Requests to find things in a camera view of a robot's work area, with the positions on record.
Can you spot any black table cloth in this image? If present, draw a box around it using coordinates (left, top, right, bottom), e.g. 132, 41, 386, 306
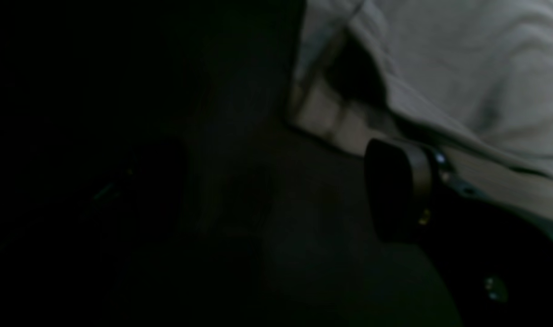
0, 0, 461, 327

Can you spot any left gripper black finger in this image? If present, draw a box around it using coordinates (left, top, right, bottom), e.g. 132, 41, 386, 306
364, 139, 449, 244

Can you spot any grey T-shirt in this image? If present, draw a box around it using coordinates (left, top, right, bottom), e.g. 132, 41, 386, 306
286, 0, 553, 221

